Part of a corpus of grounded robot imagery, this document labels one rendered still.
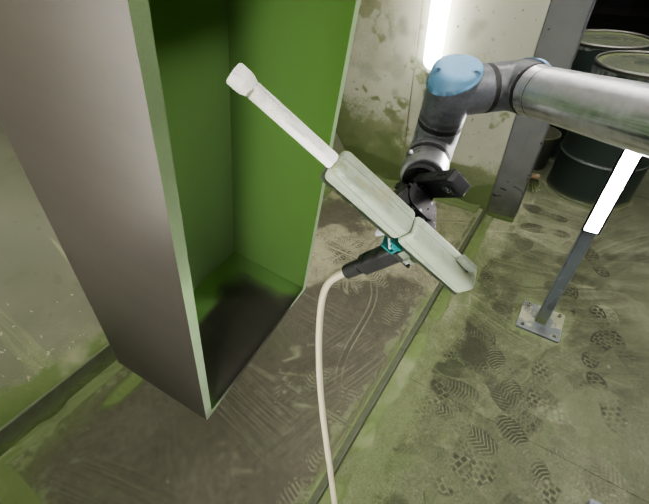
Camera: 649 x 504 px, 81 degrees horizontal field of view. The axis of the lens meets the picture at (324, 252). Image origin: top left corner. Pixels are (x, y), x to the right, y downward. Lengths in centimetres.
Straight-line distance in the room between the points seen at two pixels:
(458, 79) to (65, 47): 58
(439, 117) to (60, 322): 169
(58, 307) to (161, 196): 143
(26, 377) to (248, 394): 87
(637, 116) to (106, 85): 66
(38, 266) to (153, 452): 89
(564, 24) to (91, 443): 282
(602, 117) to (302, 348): 152
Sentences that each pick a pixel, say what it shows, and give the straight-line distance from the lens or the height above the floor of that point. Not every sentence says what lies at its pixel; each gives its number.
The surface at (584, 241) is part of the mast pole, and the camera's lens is 192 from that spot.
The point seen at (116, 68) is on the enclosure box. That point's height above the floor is 146.
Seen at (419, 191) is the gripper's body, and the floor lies 121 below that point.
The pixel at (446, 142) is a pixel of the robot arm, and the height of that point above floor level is 124.
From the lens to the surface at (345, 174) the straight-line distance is 54.
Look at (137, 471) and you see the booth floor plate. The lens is 179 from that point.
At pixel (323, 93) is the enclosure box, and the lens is 107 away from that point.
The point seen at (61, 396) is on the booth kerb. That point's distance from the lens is 204.
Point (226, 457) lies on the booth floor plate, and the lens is 170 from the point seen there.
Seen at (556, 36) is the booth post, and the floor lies 112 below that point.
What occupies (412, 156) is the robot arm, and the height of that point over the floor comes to 123.
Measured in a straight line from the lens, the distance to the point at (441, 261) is 63.
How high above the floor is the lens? 158
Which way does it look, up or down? 41 degrees down
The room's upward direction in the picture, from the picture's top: 2 degrees counter-clockwise
